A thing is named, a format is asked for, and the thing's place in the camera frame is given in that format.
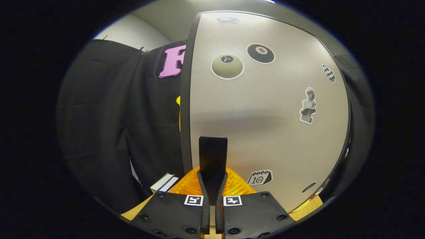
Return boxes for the blue spine book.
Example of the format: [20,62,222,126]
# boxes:
[160,177,180,193]

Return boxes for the black backdrop cloth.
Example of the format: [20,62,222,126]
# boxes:
[56,38,376,213]

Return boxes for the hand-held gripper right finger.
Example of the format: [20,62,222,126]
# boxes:
[215,167,296,239]

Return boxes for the green spine book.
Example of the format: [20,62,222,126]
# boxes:
[150,173,174,193]

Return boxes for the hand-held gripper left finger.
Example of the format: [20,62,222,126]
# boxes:
[131,166,210,239]

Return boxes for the black door handle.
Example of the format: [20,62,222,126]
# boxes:
[199,136,228,196]

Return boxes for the dark grey shoe cabinet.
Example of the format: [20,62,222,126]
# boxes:
[179,10,352,214]

